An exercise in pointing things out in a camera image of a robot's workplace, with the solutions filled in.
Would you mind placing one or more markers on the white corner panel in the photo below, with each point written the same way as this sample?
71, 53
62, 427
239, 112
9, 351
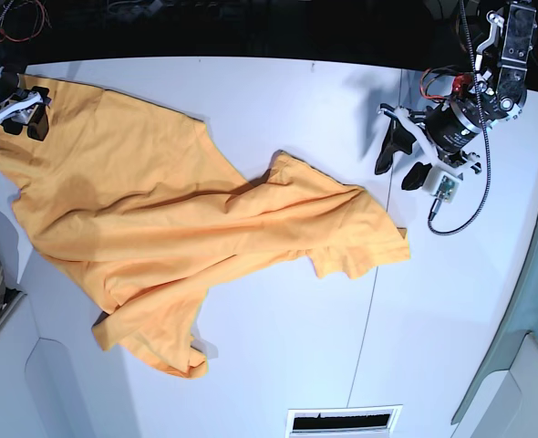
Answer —
51, 389
506, 404

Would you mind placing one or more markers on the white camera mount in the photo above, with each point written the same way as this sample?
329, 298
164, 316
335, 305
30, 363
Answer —
441, 185

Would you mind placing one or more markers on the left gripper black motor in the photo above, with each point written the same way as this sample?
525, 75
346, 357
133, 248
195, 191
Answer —
446, 134

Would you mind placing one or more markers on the white right corner panel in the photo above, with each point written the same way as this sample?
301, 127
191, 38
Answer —
506, 404

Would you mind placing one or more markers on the white slotted vent plate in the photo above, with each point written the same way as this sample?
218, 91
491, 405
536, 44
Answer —
367, 422

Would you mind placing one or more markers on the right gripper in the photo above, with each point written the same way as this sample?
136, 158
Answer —
23, 108

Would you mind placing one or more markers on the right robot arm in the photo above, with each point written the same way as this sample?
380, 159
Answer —
5, 7

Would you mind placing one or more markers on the white left corner panel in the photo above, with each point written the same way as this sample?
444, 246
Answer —
51, 389

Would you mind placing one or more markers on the orange yellow t-shirt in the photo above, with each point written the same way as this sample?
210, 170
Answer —
137, 206

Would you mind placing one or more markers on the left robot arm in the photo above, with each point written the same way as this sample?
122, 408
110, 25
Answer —
464, 104

